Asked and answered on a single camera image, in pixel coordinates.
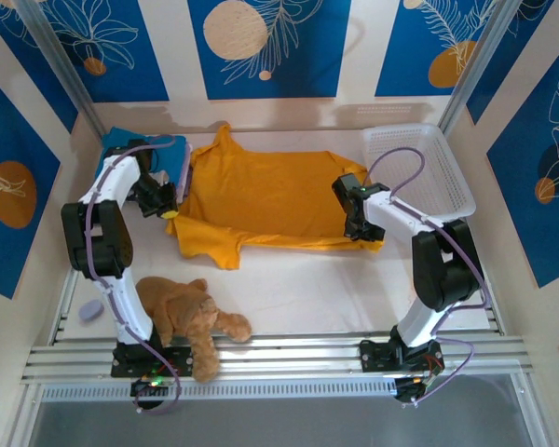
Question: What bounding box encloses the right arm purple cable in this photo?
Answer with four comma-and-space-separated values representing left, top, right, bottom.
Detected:
365, 146, 491, 409

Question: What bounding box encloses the aluminium corner post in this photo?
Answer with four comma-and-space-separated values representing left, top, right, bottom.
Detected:
437, 0, 516, 134
16, 0, 107, 139

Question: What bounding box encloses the left black controller box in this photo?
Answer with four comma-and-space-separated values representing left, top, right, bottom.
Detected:
130, 375, 171, 411

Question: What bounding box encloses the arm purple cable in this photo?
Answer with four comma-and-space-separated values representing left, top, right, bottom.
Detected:
86, 133, 183, 415
365, 146, 491, 409

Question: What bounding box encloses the lavender round disc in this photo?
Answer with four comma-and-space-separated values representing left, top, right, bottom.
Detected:
77, 299, 105, 323

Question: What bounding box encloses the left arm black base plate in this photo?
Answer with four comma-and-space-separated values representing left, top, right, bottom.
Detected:
110, 344, 193, 379

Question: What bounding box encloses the brown plush teddy bear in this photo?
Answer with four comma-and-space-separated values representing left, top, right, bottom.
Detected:
136, 276, 253, 385

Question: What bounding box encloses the yellow t-shirt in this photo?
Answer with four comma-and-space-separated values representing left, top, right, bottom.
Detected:
164, 124, 383, 271

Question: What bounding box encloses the white slotted cable duct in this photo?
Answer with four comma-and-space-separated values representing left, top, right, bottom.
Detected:
40, 377, 398, 402

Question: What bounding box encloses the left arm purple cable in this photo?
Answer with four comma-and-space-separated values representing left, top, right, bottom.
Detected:
86, 133, 183, 415

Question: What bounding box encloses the white perforated plastic basket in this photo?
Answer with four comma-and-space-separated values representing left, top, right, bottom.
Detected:
361, 122, 477, 228

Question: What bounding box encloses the folded blue t-shirt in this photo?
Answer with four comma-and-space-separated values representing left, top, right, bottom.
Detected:
100, 126, 191, 187

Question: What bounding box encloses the white table cover sheet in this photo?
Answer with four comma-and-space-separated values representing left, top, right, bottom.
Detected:
69, 129, 495, 337

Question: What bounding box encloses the aluminium cross rail frame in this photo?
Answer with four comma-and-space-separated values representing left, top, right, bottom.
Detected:
20, 331, 535, 384

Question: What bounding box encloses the right black controller box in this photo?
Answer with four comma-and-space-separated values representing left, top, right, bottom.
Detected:
393, 375, 432, 405

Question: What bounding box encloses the black controller box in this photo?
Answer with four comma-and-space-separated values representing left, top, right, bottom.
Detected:
130, 375, 171, 411
393, 375, 432, 405

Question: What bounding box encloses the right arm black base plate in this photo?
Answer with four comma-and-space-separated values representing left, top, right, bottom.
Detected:
359, 338, 444, 374

